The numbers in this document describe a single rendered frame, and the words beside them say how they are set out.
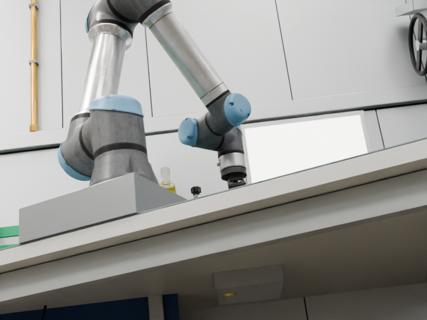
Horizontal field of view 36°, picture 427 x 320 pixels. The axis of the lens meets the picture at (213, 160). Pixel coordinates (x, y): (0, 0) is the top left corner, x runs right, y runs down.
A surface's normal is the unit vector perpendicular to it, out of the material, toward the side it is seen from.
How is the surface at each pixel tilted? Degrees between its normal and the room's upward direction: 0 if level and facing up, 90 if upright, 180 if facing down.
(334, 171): 90
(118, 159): 73
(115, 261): 90
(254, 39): 90
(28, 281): 90
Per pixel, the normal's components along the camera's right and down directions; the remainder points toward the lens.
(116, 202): -0.43, -0.31
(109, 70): 0.48, -0.42
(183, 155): -0.05, -0.38
